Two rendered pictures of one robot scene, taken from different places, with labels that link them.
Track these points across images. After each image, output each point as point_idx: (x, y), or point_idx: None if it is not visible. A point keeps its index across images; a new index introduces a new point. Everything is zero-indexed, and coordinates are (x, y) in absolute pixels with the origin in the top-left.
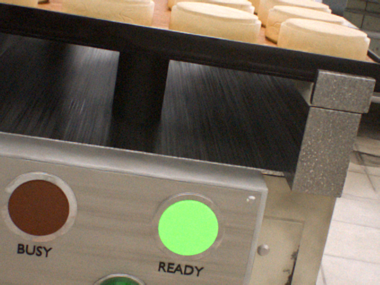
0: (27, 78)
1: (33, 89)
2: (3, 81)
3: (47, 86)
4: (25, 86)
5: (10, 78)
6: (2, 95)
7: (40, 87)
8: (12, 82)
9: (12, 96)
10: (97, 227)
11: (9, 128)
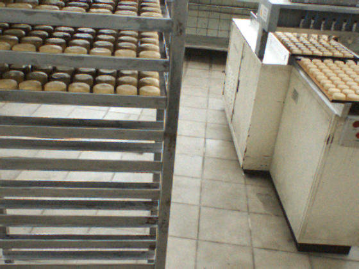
0: (354, 104)
1: (358, 107)
2: (352, 105)
3: (358, 105)
4: (356, 106)
5: (352, 105)
6: (357, 109)
7: (358, 106)
8: (354, 105)
9: (358, 109)
10: None
11: None
